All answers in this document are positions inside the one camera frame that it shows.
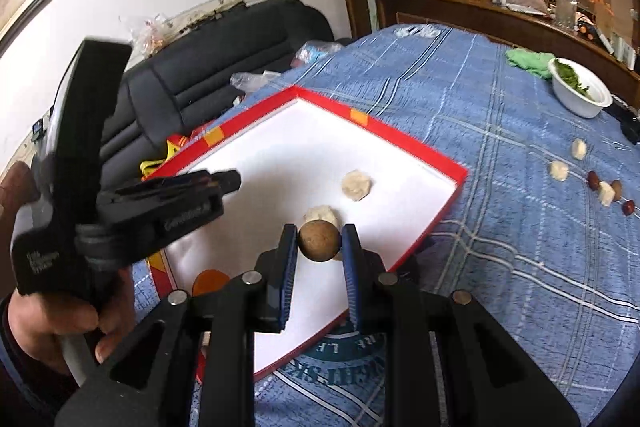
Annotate orange tangerine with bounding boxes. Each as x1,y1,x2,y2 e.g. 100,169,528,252
192,270,232,297

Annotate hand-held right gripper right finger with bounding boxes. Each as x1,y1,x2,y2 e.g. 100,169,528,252
341,223,582,427

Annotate green leafy vegetables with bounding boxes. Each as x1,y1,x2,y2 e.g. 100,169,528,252
555,63,593,98

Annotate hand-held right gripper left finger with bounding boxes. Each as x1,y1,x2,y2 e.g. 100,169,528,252
54,223,299,427

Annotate person's left hand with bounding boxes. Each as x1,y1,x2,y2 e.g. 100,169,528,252
0,161,137,375

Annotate clear plastic bag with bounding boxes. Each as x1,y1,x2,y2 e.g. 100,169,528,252
130,14,173,52
230,72,281,94

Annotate clear glass pitcher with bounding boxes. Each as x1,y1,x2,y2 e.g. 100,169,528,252
556,0,578,28

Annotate green cloth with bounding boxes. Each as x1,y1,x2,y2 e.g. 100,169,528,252
506,48,557,80

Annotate black sofa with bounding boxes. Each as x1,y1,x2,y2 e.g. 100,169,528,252
97,0,351,188

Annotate black power adapter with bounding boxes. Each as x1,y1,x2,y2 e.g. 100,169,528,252
607,99,640,145

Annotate white bowl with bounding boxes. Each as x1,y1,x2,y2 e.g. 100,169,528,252
547,57,614,118

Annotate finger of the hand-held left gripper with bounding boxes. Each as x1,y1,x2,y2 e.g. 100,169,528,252
150,172,243,208
141,170,226,194

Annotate blue white plastic packet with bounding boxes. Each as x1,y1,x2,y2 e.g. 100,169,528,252
290,41,341,68

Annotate red cardboard box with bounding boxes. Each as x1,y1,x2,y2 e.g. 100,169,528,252
141,85,469,383

